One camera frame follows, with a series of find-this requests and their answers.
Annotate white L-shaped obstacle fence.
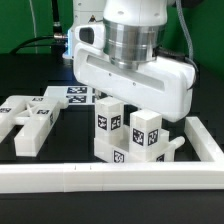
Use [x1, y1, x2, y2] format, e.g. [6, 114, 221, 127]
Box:
[0, 117, 224, 194]

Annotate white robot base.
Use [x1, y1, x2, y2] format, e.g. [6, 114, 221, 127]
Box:
[63, 0, 106, 60]

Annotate white chair back part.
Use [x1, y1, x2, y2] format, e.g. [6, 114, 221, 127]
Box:
[0, 95, 69, 157]

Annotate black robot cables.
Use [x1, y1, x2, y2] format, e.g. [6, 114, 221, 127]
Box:
[9, 0, 69, 56]

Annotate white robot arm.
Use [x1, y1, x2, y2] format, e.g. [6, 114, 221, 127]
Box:
[73, 0, 196, 122]

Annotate white chair seat part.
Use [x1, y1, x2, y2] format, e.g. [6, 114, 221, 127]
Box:
[94, 125, 185, 163]

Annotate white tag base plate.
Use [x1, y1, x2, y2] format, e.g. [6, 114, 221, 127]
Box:
[44, 86, 95, 105]

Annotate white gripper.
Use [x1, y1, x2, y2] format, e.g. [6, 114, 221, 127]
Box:
[73, 22, 196, 122]

